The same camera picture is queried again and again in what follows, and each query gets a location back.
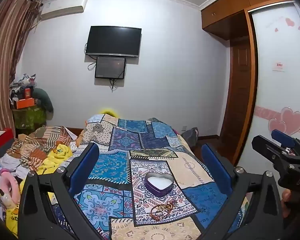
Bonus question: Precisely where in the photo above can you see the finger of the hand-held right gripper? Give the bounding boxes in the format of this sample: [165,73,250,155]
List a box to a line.
[270,129,300,153]
[251,135,294,167]

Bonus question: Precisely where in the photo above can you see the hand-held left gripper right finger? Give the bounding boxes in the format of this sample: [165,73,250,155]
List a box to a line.
[197,143,283,240]

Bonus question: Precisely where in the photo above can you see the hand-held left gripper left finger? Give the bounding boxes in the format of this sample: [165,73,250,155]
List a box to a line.
[17,142,110,240]

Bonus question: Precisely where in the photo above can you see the purple heart-shaped tin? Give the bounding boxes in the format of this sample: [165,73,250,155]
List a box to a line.
[144,172,174,197]

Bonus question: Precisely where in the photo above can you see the person's right hand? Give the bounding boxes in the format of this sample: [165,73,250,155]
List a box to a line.
[282,189,293,218]

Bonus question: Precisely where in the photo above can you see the pink heart stickers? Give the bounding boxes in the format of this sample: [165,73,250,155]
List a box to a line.
[255,106,300,137]

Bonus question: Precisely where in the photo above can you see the blue patchwork blanket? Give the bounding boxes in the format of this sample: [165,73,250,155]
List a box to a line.
[47,114,250,240]

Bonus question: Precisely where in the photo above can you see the dark bag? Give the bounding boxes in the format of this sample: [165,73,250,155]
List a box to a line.
[181,127,199,147]

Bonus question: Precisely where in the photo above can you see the orange patterned quilt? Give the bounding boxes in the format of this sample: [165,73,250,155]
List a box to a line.
[12,125,78,171]

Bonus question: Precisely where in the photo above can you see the yellow pillow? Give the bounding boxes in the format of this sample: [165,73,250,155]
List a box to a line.
[100,108,118,117]

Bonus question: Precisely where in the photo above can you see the brown wooden door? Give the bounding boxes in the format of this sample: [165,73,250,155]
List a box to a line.
[219,39,252,143]

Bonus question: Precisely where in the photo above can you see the white paper label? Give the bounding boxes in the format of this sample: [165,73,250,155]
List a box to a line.
[272,61,286,72]

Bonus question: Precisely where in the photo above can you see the green patterned cloth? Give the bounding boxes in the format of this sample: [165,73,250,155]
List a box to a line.
[12,106,47,131]

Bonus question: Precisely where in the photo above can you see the white printed sheet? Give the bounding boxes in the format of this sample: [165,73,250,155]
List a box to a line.
[0,152,28,220]

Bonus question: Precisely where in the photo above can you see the dark green jacket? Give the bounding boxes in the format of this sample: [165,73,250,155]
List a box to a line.
[32,88,54,120]

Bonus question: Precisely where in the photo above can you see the pink plush toy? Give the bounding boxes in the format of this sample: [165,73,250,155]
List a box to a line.
[0,169,25,205]

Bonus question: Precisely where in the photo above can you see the red white box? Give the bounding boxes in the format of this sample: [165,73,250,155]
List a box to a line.
[0,127,15,158]

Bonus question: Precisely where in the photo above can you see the orange box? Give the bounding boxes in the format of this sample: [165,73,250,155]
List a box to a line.
[12,97,36,109]

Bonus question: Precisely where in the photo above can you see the pile of clutter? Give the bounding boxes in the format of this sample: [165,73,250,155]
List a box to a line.
[9,74,38,99]

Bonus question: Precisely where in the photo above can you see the brown striped curtain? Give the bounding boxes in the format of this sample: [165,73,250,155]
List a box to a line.
[0,0,42,140]

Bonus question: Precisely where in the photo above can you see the wooden overhead cabinet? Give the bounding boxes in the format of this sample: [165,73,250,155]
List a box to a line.
[200,0,294,40]

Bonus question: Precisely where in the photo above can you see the white air conditioner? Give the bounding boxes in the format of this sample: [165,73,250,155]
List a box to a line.
[41,0,87,20]

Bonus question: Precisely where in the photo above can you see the small black wall monitor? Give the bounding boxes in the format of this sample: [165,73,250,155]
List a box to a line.
[94,56,127,79]

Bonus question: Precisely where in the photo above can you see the small pink wall stickers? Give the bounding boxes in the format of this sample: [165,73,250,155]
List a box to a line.
[265,16,300,33]

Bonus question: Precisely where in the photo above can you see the black wall television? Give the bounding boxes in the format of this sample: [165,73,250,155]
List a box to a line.
[86,26,142,58]

